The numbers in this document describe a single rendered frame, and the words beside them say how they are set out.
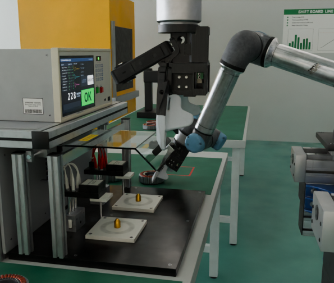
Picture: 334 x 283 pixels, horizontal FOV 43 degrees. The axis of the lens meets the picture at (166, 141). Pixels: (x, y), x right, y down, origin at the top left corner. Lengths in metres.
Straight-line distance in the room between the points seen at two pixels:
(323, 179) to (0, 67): 1.02
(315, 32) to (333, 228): 5.70
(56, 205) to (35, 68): 0.38
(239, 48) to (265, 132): 5.11
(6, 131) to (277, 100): 5.64
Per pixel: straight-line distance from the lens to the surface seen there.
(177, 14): 0.71
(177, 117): 0.69
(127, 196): 1.62
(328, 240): 0.96
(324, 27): 6.57
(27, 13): 5.34
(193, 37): 0.72
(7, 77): 1.29
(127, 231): 1.32
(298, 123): 6.61
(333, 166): 1.43
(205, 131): 1.61
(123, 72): 0.74
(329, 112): 6.64
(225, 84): 1.55
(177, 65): 0.71
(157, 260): 1.17
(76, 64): 1.32
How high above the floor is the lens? 1.31
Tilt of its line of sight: 12 degrees down
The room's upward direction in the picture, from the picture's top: straight up
